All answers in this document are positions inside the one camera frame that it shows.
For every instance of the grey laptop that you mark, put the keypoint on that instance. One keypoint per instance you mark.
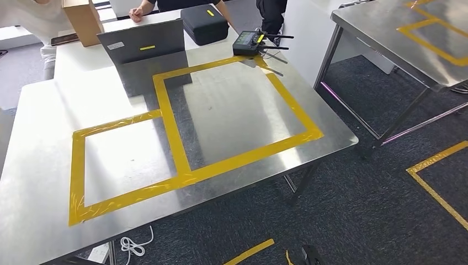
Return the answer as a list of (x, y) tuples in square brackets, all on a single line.
[(146, 42)]

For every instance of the yellow floor tape square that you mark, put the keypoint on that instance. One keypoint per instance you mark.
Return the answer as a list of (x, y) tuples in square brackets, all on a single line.
[(438, 156)]

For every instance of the dark smartphone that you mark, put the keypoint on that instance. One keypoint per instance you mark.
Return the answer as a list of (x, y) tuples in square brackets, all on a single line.
[(64, 39)]

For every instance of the large yellow tape frame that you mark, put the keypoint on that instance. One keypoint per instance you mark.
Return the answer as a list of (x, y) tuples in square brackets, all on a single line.
[(298, 109)]

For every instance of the short yellow floor tape strip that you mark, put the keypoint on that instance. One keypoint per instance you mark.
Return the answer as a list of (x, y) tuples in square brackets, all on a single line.
[(289, 259)]

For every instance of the person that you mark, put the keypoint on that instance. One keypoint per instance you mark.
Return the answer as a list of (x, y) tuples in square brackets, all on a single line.
[(183, 4), (29, 18), (272, 14)]

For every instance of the small yellow tape frame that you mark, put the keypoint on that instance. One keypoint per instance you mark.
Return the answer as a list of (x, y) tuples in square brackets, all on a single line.
[(76, 175)]

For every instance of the white desk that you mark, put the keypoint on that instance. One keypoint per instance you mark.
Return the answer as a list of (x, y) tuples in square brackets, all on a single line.
[(80, 58), (4, 139)]

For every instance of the black hard case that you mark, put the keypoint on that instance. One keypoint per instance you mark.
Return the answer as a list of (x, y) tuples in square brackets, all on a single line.
[(204, 23)]

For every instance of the brown cardboard box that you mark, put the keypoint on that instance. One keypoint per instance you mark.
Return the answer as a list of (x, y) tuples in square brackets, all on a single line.
[(82, 22)]

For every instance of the white partition panel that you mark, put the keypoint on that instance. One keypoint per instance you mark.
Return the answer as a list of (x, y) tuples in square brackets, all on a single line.
[(303, 44)]

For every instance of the black remote controller with antennas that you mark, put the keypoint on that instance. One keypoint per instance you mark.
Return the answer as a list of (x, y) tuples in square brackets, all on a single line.
[(245, 42)]

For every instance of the stainless steel table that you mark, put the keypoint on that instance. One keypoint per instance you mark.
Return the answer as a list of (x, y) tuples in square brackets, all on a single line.
[(237, 106), (384, 33)]

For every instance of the white power strip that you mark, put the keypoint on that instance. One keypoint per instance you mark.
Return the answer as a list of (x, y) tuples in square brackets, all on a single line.
[(98, 254)]

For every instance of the long yellow floor tape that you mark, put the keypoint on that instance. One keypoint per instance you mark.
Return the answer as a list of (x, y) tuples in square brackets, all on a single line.
[(252, 251)]

